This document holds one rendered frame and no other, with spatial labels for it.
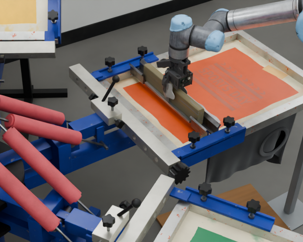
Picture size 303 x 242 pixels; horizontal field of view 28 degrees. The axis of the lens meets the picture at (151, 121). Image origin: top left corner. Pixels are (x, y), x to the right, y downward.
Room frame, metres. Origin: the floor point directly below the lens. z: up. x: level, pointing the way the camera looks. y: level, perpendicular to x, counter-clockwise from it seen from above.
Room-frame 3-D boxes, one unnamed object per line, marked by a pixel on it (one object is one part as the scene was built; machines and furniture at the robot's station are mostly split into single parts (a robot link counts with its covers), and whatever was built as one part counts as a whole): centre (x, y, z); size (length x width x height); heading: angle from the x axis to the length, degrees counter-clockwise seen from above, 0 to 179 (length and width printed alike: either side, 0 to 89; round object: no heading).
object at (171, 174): (1.46, -0.09, 1.02); 0.07 x 0.06 x 0.07; 127
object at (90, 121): (1.68, 0.21, 1.02); 0.17 x 0.06 x 0.05; 127
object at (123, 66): (2.10, 0.12, 0.98); 0.30 x 0.05 x 0.07; 127
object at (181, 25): (1.87, -0.09, 1.31); 0.09 x 0.08 x 0.11; 68
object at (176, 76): (1.87, -0.09, 1.15); 0.09 x 0.08 x 0.12; 37
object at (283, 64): (2.02, -0.24, 0.97); 0.79 x 0.58 x 0.04; 127
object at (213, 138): (1.65, -0.21, 0.98); 0.30 x 0.05 x 0.07; 127
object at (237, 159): (1.90, -0.39, 0.77); 0.46 x 0.09 x 0.36; 127
